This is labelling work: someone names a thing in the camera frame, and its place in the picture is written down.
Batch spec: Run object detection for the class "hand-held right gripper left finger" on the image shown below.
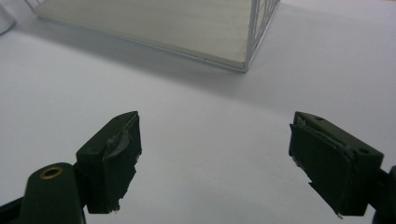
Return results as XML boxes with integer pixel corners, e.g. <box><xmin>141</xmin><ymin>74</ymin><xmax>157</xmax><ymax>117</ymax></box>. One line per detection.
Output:
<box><xmin>76</xmin><ymin>110</ymin><xmax>143</xmax><ymax>215</ymax></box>

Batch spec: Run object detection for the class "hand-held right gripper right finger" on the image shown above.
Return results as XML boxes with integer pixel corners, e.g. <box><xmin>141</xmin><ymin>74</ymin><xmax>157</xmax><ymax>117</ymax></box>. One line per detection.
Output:
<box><xmin>288</xmin><ymin>110</ymin><xmax>385</xmax><ymax>217</ymax></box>

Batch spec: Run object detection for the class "white wire basket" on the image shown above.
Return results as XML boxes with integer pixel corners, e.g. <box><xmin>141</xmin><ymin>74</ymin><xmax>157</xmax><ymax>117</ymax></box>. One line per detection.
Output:
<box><xmin>22</xmin><ymin>0</ymin><xmax>282</xmax><ymax>75</ymax></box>

